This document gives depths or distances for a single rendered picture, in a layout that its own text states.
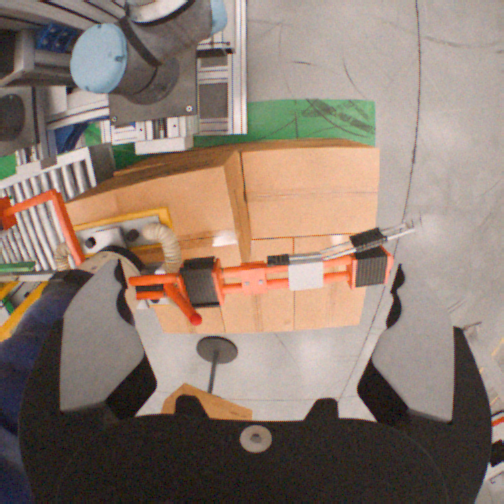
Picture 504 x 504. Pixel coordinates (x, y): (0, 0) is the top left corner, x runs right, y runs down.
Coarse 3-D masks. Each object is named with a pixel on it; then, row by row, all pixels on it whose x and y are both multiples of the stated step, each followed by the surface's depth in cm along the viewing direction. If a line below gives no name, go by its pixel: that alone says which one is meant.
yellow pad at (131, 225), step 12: (120, 216) 60; (132, 216) 60; (144, 216) 60; (156, 216) 59; (168, 216) 60; (84, 228) 62; (96, 228) 61; (120, 228) 61; (132, 228) 61; (84, 240) 63; (132, 240) 60; (144, 240) 62; (84, 252) 65; (96, 252) 65
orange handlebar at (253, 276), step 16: (48, 192) 45; (16, 208) 46; (64, 208) 48; (64, 224) 48; (80, 256) 53; (176, 272) 54; (224, 272) 52; (240, 272) 51; (256, 272) 51; (272, 272) 52; (336, 272) 52; (224, 288) 54; (240, 288) 54; (256, 288) 53; (272, 288) 53
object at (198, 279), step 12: (192, 264) 54; (204, 264) 53; (216, 264) 53; (180, 276) 52; (192, 276) 52; (204, 276) 52; (216, 276) 50; (180, 288) 52; (192, 288) 53; (204, 288) 53; (216, 288) 52; (192, 300) 55; (204, 300) 55; (216, 300) 55
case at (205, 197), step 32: (192, 160) 93; (224, 160) 75; (96, 192) 75; (128, 192) 70; (160, 192) 70; (192, 192) 70; (224, 192) 70; (192, 224) 74; (224, 224) 74; (160, 256) 80; (192, 256) 80; (224, 256) 79
